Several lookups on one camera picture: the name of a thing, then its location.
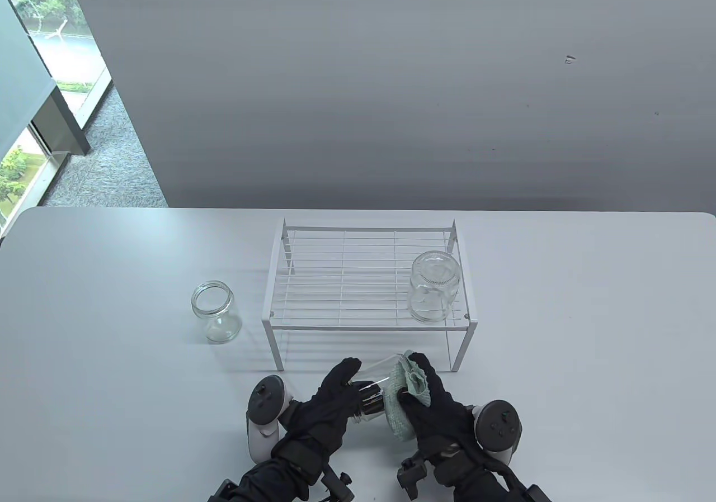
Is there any clear glass jar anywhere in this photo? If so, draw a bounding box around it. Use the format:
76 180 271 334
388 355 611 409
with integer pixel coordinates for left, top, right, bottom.
350 355 409 422
191 281 242 344
409 250 462 324

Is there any person's right forearm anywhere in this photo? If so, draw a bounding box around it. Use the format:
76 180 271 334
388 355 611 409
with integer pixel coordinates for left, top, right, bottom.
431 449 532 502

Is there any white wire rack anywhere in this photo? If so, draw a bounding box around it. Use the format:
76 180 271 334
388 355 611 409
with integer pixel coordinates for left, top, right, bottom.
261 218 478 372

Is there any person's right hand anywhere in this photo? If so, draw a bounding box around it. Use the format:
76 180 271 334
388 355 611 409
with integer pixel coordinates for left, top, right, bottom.
396 353 476 458

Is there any grey black hand controller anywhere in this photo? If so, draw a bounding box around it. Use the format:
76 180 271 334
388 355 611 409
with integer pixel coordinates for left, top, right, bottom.
247 375 294 463
473 400 524 463

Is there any person's left hand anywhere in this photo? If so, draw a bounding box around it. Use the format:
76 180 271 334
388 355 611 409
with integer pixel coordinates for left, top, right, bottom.
277 358 364 463

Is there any dark grey window column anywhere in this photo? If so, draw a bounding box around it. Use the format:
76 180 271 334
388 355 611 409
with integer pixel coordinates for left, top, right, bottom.
0 0 91 159

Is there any green fish scale cleaning cloth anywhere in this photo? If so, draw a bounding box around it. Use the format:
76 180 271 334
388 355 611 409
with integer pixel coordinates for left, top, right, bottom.
382 350 432 443

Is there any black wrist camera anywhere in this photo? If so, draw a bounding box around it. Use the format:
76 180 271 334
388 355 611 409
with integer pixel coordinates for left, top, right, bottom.
322 468 354 502
396 457 428 500

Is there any glass window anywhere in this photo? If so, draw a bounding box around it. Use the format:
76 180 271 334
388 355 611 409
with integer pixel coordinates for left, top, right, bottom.
0 0 112 234

